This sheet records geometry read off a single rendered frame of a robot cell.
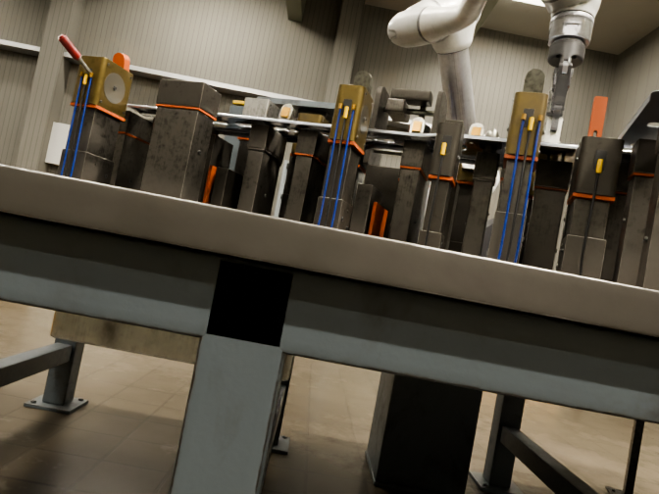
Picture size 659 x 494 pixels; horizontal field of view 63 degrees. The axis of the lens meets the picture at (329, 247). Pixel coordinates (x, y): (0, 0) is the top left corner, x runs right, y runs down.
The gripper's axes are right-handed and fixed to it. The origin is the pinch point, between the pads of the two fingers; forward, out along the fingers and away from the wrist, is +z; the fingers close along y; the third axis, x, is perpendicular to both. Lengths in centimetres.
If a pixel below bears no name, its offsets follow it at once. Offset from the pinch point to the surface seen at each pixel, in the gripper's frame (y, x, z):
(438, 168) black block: 20.4, -20.1, 15.2
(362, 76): 15.7, -40.6, -3.8
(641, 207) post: 21.9, 15.2, 18.2
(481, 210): 2.0, -12.0, 19.2
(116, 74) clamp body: 20, -102, 1
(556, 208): 1.5, 3.3, 16.4
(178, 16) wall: -493, -493, -277
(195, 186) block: 16, -76, 25
